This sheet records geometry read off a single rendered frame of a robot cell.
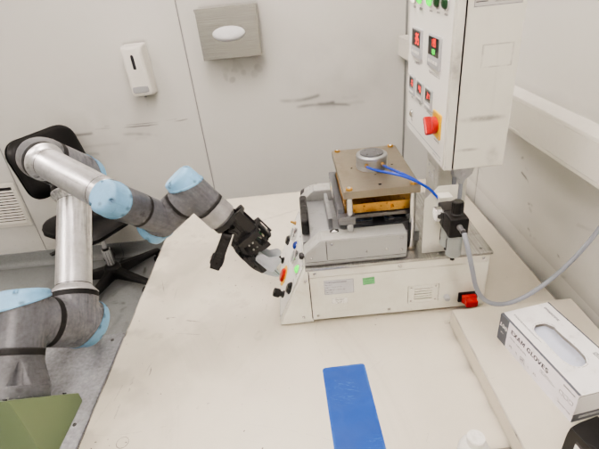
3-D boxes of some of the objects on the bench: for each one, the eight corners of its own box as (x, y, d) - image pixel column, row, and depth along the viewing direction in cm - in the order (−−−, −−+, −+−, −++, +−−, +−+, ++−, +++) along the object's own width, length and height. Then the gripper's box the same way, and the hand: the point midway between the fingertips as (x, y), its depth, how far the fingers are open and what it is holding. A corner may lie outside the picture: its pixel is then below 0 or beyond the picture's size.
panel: (281, 257, 143) (299, 209, 135) (280, 320, 117) (304, 265, 109) (274, 255, 143) (293, 208, 134) (273, 318, 117) (296, 264, 108)
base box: (441, 239, 144) (446, 192, 136) (488, 316, 112) (496, 261, 103) (281, 255, 145) (274, 209, 137) (281, 336, 113) (273, 283, 104)
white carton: (543, 325, 102) (549, 300, 98) (627, 407, 82) (638, 380, 78) (496, 337, 100) (500, 312, 96) (570, 423, 80) (578, 396, 77)
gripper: (237, 216, 99) (298, 272, 108) (241, 198, 107) (297, 251, 116) (210, 237, 102) (272, 290, 110) (216, 218, 110) (273, 269, 118)
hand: (273, 273), depth 113 cm, fingers closed
